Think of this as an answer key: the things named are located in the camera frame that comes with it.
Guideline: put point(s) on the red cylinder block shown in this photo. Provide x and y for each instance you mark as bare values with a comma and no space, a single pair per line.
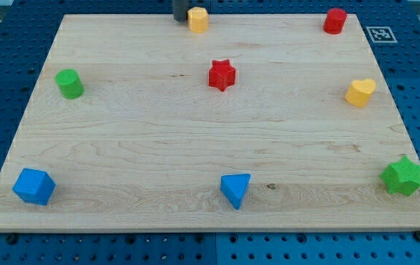
334,21

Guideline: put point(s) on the white fiducial marker tag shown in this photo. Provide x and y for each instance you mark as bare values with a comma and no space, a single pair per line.
381,34

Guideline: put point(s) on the green star block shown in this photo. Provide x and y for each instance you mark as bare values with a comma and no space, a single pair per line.
401,177

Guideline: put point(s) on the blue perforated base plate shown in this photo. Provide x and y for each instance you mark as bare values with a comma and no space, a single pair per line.
26,35

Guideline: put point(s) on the blue cube block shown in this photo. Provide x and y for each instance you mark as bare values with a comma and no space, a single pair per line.
34,186

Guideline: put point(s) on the green cylinder block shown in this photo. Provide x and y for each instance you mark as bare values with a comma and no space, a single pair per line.
69,83

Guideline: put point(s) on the yellow hexagon block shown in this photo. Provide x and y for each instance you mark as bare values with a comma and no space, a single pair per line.
198,19

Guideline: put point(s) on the red star block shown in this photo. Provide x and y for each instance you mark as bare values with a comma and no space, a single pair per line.
221,75

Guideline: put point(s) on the blue triangle block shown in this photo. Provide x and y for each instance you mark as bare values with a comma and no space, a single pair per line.
234,187

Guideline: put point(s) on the yellow heart block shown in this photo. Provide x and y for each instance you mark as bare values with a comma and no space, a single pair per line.
360,91

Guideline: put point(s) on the light wooden board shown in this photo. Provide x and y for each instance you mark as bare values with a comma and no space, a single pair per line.
144,147

